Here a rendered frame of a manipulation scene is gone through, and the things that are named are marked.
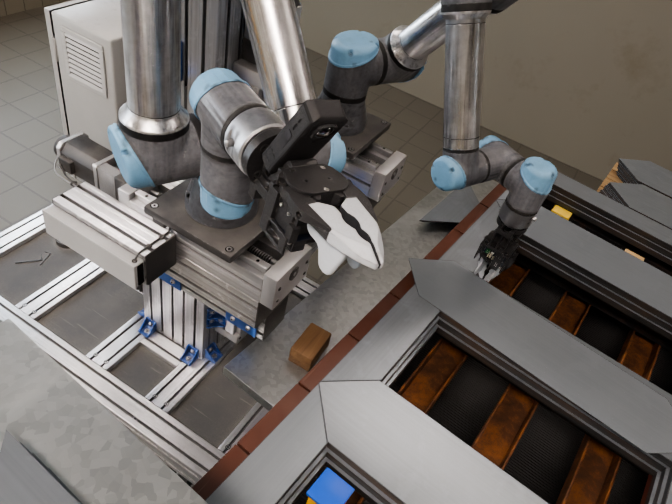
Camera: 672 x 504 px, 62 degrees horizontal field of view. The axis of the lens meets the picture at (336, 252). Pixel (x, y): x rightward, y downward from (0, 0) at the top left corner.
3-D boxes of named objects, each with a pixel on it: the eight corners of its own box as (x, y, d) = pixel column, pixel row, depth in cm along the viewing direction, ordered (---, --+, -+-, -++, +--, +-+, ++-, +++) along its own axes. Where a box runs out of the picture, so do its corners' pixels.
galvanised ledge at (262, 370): (506, 195, 214) (509, 188, 212) (286, 425, 128) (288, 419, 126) (461, 170, 220) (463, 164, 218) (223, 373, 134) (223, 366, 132)
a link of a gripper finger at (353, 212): (385, 293, 58) (337, 237, 63) (407, 251, 55) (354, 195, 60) (363, 300, 57) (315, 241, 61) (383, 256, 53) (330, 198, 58)
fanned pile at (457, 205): (497, 198, 205) (501, 190, 203) (448, 248, 179) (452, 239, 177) (467, 182, 209) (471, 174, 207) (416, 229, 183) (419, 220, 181)
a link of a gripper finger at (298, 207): (350, 238, 57) (306, 187, 61) (356, 224, 56) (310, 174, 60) (312, 245, 54) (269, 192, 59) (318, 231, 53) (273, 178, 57)
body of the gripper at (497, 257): (471, 259, 135) (489, 221, 127) (486, 242, 140) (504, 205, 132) (499, 276, 132) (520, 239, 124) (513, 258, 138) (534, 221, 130)
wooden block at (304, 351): (308, 334, 144) (311, 321, 141) (328, 345, 143) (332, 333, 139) (287, 360, 137) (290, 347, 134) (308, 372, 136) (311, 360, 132)
